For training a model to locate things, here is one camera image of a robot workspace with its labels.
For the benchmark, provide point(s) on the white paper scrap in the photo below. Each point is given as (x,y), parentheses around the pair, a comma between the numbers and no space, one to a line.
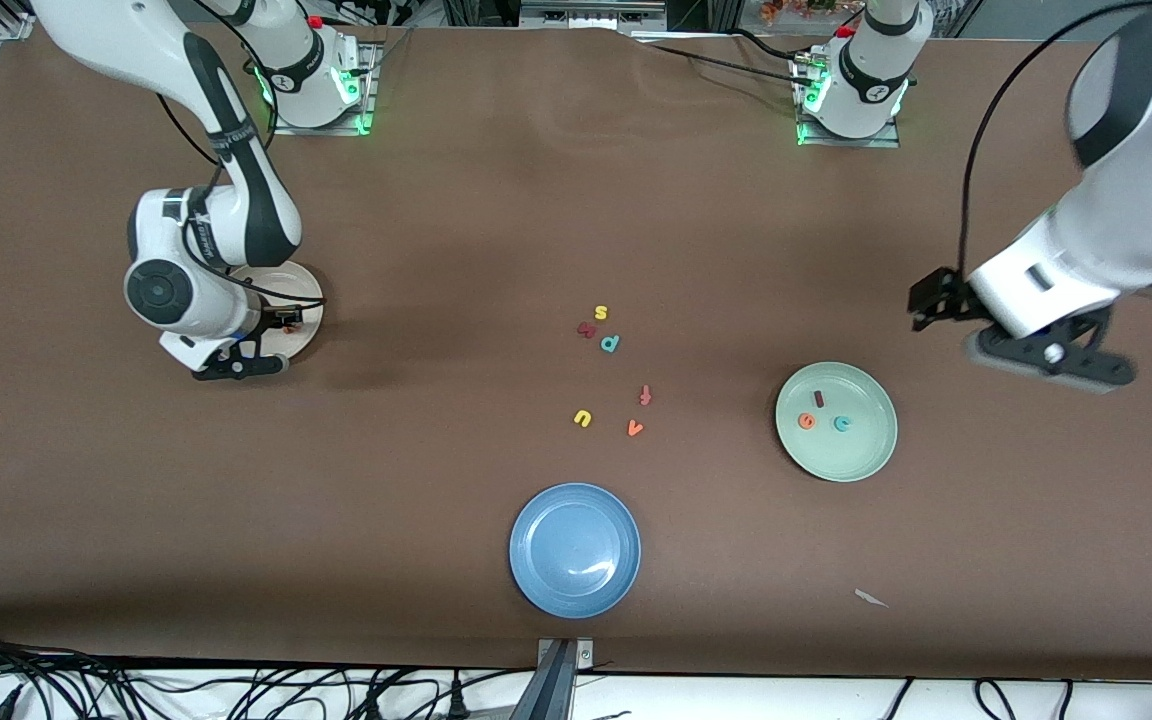
(869,597)

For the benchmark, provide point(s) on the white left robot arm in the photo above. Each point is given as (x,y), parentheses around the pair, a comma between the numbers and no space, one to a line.
(1136,230)

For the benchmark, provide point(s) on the teal foam letter p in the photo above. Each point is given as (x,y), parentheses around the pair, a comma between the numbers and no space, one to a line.
(610,343)

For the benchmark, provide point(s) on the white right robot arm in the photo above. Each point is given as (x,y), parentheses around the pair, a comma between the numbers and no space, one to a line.
(116,40)

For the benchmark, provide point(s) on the light green plate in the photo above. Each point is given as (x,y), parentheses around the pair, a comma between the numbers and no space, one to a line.
(856,455)

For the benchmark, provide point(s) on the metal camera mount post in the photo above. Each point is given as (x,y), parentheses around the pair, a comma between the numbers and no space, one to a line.
(558,685)

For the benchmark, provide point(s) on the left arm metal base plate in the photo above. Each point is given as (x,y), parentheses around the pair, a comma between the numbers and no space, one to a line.
(851,142)

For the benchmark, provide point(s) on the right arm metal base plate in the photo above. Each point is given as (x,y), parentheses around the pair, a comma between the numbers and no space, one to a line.
(321,130)

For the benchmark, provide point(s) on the beige brown plate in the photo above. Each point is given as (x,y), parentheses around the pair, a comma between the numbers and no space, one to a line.
(294,283)

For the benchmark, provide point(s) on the grey power strip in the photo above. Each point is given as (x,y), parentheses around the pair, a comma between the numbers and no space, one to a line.
(586,15)

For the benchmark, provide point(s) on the blue plate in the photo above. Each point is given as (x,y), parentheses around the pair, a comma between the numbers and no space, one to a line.
(574,550)

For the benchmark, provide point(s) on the orange artificial leaves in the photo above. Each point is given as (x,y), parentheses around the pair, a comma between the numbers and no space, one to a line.
(796,10)

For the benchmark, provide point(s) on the black power plug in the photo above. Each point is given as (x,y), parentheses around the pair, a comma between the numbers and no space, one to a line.
(2,706)
(373,706)
(456,697)

